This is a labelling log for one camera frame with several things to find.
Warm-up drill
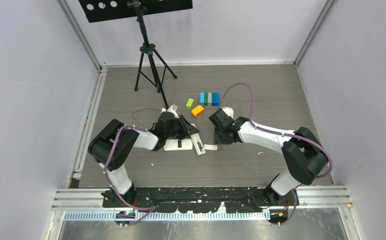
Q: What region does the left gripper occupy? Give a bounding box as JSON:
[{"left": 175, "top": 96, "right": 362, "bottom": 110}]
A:
[{"left": 164, "top": 114, "right": 199, "bottom": 140}]

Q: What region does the white air conditioner remote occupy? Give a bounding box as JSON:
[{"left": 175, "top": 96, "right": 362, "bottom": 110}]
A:
[{"left": 189, "top": 124, "right": 206, "bottom": 156}]

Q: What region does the long white battery cover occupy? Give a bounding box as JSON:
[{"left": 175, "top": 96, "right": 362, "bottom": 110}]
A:
[{"left": 203, "top": 144, "right": 218, "bottom": 151}]

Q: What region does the white remote with red keypad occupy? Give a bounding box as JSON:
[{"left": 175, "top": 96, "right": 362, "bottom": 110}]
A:
[{"left": 163, "top": 138, "right": 193, "bottom": 152}]

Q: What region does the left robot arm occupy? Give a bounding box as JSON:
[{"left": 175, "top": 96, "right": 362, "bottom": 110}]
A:
[{"left": 87, "top": 111, "right": 200, "bottom": 207}]

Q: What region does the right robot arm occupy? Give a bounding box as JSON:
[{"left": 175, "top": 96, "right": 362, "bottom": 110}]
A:
[{"left": 209, "top": 108, "right": 331, "bottom": 205}]

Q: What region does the orange toy brick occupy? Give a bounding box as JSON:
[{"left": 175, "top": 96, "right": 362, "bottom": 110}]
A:
[{"left": 191, "top": 105, "right": 205, "bottom": 118}]

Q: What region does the green toy brick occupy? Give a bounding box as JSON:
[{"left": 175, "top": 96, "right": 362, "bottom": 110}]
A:
[{"left": 185, "top": 98, "right": 195, "bottom": 109}]

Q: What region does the blue green toy block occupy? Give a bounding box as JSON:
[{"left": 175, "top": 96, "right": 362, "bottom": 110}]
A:
[{"left": 199, "top": 92, "right": 220, "bottom": 107}]

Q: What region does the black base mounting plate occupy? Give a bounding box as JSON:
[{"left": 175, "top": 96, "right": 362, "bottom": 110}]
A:
[{"left": 101, "top": 186, "right": 299, "bottom": 214}]

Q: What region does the black tripod stand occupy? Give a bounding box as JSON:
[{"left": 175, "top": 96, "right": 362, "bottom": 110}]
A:
[{"left": 127, "top": 0, "right": 178, "bottom": 109}]

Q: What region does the black perforated plate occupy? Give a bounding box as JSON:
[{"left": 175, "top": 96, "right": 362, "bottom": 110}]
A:
[{"left": 78, "top": 0, "right": 193, "bottom": 23}]

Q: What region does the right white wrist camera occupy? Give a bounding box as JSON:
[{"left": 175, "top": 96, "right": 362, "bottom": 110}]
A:
[{"left": 221, "top": 107, "right": 234, "bottom": 119}]

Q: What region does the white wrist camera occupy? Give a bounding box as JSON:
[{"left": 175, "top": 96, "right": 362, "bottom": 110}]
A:
[
  {"left": 160, "top": 104, "right": 179, "bottom": 118},
  {"left": 221, "top": 107, "right": 234, "bottom": 119}
]

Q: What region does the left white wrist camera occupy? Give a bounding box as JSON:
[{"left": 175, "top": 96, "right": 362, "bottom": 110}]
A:
[{"left": 160, "top": 104, "right": 179, "bottom": 118}]

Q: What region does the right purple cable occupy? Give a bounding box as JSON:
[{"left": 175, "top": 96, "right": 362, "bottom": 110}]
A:
[{"left": 219, "top": 82, "right": 334, "bottom": 229}]

